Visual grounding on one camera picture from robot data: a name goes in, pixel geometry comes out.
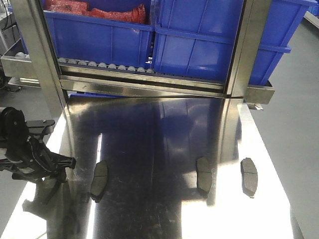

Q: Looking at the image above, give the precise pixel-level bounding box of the red mesh bag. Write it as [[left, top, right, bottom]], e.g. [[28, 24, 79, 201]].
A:
[[44, 0, 147, 24]]

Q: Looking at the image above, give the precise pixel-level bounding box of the stainless steel rack frame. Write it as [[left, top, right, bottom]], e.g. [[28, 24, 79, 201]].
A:
[[1, 0, 275, 118]]

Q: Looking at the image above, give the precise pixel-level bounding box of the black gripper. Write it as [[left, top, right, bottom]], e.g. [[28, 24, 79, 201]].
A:
[[0, 107, 76, 183]]

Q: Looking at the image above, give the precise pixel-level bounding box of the blue plastic bin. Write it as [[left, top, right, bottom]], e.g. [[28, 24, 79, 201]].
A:
[[41, 0, 154, 67], [153, 0, 317, 86]]

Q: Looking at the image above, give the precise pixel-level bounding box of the blue plastic bin left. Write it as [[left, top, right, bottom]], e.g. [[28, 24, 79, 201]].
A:
[[41, 0, 154, 67]]

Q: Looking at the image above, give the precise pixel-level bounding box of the blue plastic bin right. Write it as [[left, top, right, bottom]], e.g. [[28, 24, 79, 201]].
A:
[[153, 0, 317, 86]]

